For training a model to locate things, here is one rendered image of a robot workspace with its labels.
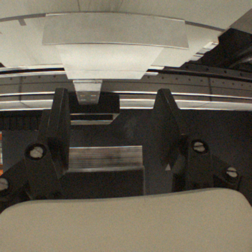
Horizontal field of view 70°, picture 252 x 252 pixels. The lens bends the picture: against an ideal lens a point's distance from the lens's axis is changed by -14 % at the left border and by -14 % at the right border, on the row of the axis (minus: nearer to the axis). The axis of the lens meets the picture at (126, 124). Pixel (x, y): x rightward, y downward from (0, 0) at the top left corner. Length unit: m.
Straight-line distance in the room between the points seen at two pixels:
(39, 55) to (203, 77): 0.43
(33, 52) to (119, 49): 0.07
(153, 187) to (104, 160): 0.57
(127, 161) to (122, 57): 0.10
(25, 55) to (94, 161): 0.12
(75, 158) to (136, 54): 0.11
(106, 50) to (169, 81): 0.33
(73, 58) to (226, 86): 0.46
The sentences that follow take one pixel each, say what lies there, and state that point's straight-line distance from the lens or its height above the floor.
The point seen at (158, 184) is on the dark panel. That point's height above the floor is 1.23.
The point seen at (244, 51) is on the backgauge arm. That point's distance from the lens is 0.62.
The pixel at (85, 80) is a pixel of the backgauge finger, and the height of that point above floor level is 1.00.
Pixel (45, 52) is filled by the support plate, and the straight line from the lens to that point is 0.18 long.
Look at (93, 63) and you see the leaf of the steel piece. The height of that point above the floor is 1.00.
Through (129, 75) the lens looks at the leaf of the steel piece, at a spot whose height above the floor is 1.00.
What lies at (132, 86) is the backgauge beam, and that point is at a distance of 0.46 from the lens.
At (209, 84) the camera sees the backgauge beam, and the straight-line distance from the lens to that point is 0.54.
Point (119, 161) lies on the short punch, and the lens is 0.21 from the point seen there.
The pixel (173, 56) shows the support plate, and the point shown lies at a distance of 0.19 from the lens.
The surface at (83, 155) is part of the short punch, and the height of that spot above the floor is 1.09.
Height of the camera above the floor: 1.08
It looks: 5 degrees down
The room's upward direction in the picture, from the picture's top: 178 degrees clockwise
